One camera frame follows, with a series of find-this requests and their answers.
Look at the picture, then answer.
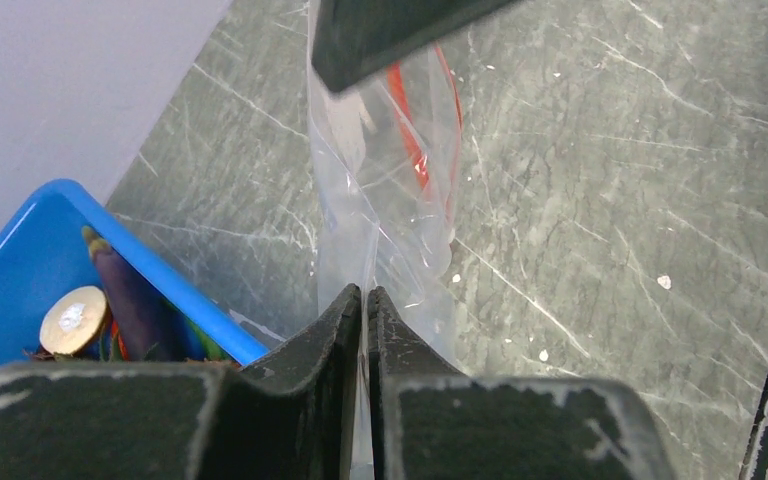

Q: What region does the purple toy eggplant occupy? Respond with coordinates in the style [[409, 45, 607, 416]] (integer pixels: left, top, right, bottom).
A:
[[81, 226, 184, 362]]

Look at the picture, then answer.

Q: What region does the blue plastic bin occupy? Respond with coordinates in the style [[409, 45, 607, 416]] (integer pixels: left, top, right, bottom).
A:
[[0, 179, 269, 366]]

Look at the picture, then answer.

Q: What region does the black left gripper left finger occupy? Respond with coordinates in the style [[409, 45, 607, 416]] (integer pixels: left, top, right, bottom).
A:
[[0, 285, 362, 479]]

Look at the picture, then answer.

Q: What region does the toy mushroom slice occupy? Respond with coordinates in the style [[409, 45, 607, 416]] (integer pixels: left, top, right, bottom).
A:
[[39, 285, 110, 355]]

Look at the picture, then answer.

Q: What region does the clear zip top bag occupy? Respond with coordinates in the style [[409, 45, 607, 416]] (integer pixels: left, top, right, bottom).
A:
[[306, 0, 465, 480]]

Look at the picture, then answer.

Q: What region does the orange toy carrot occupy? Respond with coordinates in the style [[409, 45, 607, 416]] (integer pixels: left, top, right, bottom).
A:
[[109, 321, 128, 361]]

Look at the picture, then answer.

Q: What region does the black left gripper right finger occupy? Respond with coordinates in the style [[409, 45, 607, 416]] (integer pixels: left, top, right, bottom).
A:
[[368, 287, 675, 479]]

